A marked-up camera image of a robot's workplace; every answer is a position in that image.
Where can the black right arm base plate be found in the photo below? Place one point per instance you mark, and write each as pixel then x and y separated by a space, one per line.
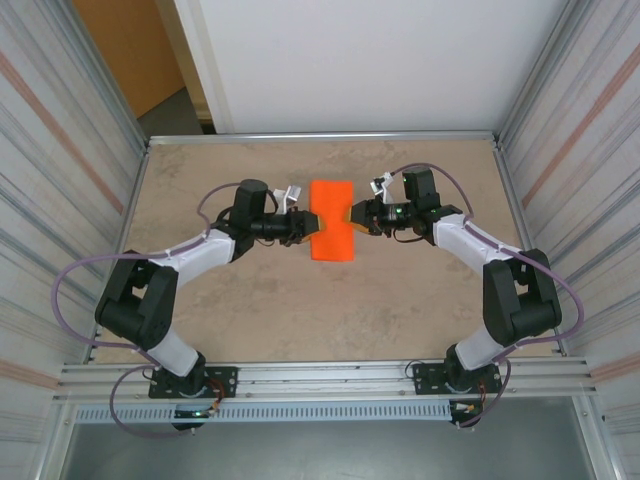
pixel 425 377

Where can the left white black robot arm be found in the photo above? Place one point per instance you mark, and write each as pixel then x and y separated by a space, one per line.
pixel 135 310

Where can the corrugated translucent side panel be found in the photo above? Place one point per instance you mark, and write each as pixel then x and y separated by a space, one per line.
pixel 600 200
pixel 40 200

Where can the orange paper sheet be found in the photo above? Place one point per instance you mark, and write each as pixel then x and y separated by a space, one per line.
pixel 332 240

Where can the aluminium table side rail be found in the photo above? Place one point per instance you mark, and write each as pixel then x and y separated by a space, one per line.
pixel 528 250

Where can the brown wooden door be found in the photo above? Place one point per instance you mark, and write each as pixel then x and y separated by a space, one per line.
pixel 130 50

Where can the aluminium upright post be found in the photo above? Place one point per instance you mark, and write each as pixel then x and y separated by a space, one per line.
pixel 532 75
pixel 111 85

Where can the wide aluminium mounting rail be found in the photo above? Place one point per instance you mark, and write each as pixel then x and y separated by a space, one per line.
pixel 325 372

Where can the aluminium table end rail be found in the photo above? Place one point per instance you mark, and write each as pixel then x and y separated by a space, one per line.
pixel 325 136

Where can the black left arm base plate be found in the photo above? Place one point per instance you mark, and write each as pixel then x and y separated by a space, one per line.
pixel 225 382

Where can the small black controller board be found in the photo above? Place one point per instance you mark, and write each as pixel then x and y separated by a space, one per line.
pixel 462 407
pixel 187 413

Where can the white door frame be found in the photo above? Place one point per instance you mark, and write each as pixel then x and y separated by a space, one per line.
pixel 200 60

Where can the grey metal shelf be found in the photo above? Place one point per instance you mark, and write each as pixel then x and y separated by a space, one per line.
pixel 325 450

